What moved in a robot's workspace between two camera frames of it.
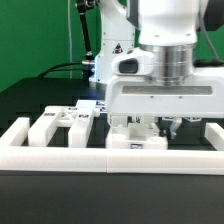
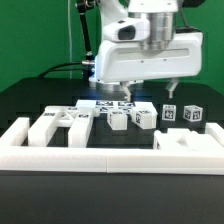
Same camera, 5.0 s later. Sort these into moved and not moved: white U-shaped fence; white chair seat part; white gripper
Moved: white gripper; white chair seat part
Not moved: white U-shaped fence
